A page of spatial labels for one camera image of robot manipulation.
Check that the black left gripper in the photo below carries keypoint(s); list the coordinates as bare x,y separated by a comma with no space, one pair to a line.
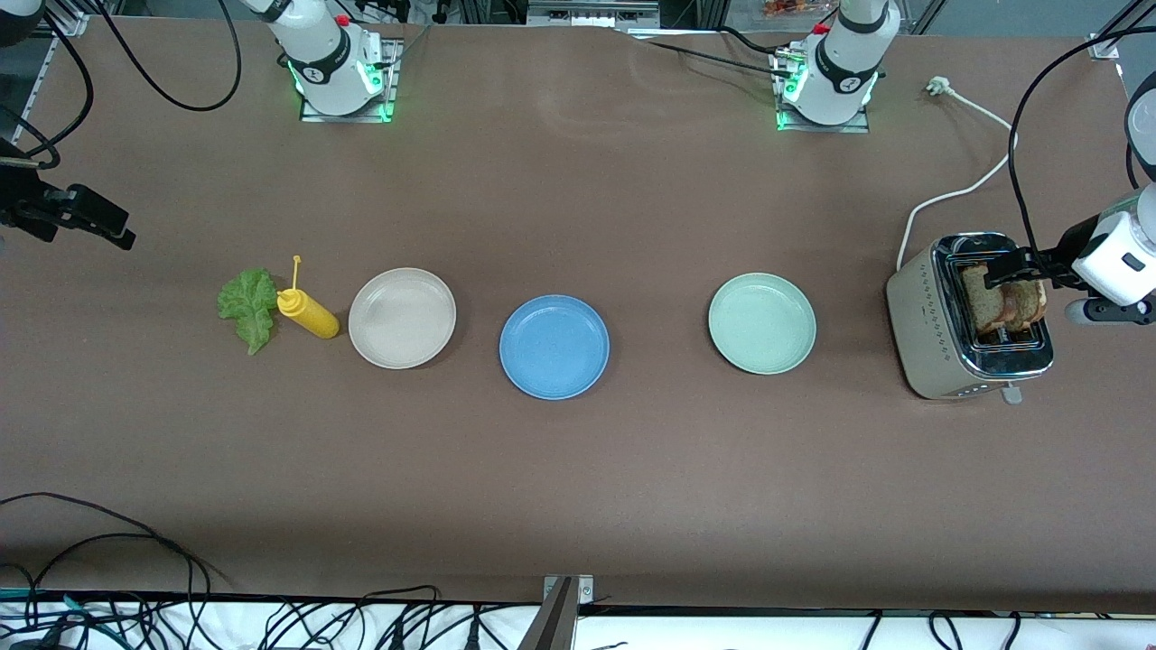
1068,245

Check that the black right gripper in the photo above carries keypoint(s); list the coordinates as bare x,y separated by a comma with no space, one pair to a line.
27,205

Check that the brown bread slice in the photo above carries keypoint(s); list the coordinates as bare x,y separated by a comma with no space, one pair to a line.
980,307
1030,304

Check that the green lettuce leaf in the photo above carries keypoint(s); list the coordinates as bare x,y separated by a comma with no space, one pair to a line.
248,302

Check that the yellow mustard squeeze bottle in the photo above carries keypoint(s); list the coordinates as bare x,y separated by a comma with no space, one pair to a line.
312,318

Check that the green round plate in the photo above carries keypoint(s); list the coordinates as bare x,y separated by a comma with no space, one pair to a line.
761,323

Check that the beige round plate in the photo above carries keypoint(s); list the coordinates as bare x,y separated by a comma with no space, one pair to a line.
402,318

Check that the blue round plate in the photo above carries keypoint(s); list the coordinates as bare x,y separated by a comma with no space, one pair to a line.
554,348

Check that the beige chrome toaster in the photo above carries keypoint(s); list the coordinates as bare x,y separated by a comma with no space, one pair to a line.
921,325

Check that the orange packet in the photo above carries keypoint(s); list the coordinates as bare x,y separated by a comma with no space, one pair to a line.
786,7

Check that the grey power strip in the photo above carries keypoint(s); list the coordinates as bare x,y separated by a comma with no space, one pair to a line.
591,13

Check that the aluminium frame rail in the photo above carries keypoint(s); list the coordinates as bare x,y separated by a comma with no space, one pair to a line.
34,90

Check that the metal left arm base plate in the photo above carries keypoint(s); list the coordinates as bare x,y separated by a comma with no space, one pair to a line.
858,128

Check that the aluminium frame corner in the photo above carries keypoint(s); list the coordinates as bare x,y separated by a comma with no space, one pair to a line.
1104,43

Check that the metal table edge bracket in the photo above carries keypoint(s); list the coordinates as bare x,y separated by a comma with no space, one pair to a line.
555,623

